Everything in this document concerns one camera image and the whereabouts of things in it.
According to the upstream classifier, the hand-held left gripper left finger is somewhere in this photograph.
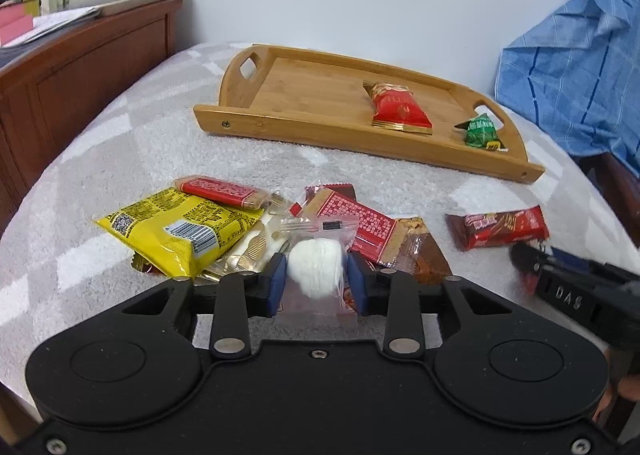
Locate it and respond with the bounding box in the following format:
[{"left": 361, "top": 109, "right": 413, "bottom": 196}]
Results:
[{"left": 122, "top": 255, "right": 288, "bottom": 361}]

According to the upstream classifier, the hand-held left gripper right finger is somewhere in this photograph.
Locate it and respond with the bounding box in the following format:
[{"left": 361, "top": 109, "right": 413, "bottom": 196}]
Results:
[{"left": 346, "top": 254, "right": 511, "bottom": 358}]

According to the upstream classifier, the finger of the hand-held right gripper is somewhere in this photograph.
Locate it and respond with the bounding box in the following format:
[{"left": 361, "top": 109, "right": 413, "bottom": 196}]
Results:
[
  {"left": 509, "top": 241, "right": 546, "bottom": 286},
  {"left": 547, "top": 245, "right": 608, "bottom": 276}
]

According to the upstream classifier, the clear packet with white snack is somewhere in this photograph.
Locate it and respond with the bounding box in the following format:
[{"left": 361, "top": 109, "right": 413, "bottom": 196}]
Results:
[{"left": 277, "top": 212, "right": 361, "bottom": 336}]

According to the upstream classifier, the dark red chocolate wafer packet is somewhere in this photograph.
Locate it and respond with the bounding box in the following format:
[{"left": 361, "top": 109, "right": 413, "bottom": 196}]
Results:
[{"left": 445, "top": 206, "right": 551, "bottom": 252}]

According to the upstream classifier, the red white patterned snack packet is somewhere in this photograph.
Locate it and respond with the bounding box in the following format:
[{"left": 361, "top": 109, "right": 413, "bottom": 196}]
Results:
[{"left": 300, "top": 185, "right": 413, "bottom": 268}]

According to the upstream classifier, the dark reddish brown snack packet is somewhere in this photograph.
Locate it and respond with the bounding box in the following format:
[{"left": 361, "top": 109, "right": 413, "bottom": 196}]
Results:
[{"left": 395, "top": 217, "right": 453, "bottom": 286}]

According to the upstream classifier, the long red snack packet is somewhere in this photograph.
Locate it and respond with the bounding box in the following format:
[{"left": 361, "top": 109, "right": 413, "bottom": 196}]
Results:
[{"left": 174, "top": 176, "right": 286, "bottom": 212}]

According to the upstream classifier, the yellow snack bag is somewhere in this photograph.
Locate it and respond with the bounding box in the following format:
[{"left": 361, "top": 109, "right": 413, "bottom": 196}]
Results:
[{"left": 94, "top": 187, "right": 266, "bottom": 281}]

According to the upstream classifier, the wooden tray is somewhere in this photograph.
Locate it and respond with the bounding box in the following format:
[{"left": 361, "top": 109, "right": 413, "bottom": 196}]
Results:
[{"left": 194, "top": 44, "right": 546, "bottom": 183}]

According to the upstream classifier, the gold foil snack packet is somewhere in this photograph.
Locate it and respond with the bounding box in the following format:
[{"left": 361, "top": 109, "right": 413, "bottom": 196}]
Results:
[{"left": 132, "top": 255, "right": 251, "bottom": 286}]

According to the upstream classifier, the green snack packet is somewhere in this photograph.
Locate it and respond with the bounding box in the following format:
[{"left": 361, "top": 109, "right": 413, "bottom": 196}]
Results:
[{"left": 453, "top": 112, "right": 507, "bottom": 153}]

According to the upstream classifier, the large red snack packet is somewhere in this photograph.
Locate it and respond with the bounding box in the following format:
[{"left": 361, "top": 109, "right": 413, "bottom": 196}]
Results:
[{"left": 362, "top": 80, "right": 433, "bottom": 136}]

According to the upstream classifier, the blue checked cloth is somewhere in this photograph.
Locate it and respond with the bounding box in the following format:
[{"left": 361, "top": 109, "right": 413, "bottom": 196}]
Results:
[{"left": 495, "top": 0, "right": 640, "bottom": 176}]

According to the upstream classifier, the wooden cabinet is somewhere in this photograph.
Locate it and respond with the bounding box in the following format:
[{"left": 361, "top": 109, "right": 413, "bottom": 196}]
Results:
[{"left": 0, "top": 0, "right": 186, "bottom": 236}]

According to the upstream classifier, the stack of papers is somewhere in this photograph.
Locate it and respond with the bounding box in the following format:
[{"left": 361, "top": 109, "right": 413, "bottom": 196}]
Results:
[{"left": 0, "top": 5, "right": 103, "bottom": 48}]

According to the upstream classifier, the pink box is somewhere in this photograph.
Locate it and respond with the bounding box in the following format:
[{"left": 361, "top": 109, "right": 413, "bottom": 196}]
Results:
[{"left": 0, "top": 5, "right": 33, "bottom": 46}]

